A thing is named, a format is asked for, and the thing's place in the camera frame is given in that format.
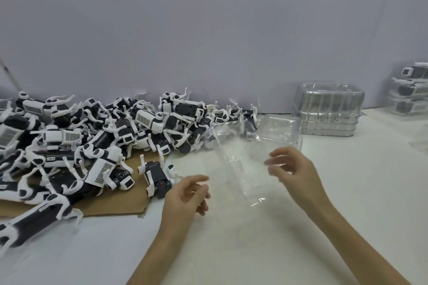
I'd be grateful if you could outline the person's left hand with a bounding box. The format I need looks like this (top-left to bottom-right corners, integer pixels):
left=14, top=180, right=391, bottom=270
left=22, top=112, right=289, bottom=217
left=161, top=175, right=212, bottom=229

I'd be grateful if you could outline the person's right hand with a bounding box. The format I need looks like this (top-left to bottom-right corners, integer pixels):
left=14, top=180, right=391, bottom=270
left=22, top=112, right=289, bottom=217
left=264, top=146, right=331, bottom=217

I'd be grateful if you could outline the clear plastic bag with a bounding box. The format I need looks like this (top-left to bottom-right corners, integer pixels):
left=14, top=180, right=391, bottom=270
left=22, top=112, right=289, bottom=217
left=210, top=120, right=303, bottom=209

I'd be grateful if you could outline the person's left forearm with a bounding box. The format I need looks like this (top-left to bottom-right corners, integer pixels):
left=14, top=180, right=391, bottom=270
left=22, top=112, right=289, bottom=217
left=125, top=223, right=194, bottom=285

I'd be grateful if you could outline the person's right forearm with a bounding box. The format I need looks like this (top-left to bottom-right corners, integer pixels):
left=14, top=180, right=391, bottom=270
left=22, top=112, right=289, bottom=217
left=307, top=201, right=412, bottom=285

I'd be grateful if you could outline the clear plastic clamshell tray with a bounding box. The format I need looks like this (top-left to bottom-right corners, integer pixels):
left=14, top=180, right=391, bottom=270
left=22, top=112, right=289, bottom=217
left=255, top=114, right=303, bottom=152

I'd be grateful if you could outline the stack of clear plastic trays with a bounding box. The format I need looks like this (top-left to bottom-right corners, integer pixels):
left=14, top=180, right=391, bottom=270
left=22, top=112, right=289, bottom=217
left=293, top=82, right=367, bottom=137

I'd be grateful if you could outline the brown cardboard sheet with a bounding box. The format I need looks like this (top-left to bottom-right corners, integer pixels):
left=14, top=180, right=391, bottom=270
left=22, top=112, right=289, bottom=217
left=0, top=152, right=168, bottom=219

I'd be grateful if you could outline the pile of robot dog toys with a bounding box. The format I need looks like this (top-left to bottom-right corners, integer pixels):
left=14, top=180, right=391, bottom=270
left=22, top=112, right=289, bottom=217
left=0, top=87, right=262, bottom=249

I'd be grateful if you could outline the stack of packaged robot dogs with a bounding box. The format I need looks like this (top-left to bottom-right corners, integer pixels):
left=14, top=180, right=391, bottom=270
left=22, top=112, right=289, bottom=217
left=388, top=62, right=428, bottom=116

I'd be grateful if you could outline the thin grey rod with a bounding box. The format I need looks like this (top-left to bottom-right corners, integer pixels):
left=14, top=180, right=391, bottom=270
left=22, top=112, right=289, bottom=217
left=0, top=58, right=21, bottom=96

